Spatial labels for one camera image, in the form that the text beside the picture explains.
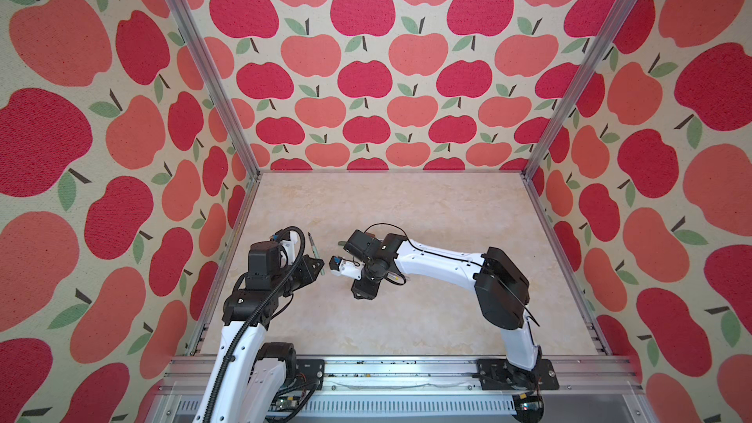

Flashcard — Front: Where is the light green pen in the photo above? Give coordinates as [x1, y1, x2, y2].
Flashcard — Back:
[307, 232, 325, 276]

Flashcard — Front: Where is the aluminium left rear corner post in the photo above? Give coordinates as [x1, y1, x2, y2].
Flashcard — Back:
[166, 0, 260, 182]

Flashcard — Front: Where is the black corrugated cable conduit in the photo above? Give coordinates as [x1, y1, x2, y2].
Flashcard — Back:
[201, 225, 307, 423]

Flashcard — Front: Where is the aluminium front rail base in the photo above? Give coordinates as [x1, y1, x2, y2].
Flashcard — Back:
[143, 354, 659, 423]

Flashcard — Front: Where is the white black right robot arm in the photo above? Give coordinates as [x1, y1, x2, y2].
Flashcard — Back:
[329, 230, 542, 372]

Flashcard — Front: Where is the aluminium right rear corner post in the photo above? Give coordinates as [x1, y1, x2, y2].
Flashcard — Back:
[521, 0, 638, 182]

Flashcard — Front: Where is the aluminium corner post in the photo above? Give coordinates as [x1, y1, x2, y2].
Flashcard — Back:
[521, 0, 638, 182]
[166, 0, 260, 182]

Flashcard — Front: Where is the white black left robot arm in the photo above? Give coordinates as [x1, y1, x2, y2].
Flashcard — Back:
[193, 240, 324, 422]

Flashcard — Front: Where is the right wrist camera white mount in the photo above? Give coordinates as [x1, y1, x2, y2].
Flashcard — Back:
[329, 256, 363, 280]

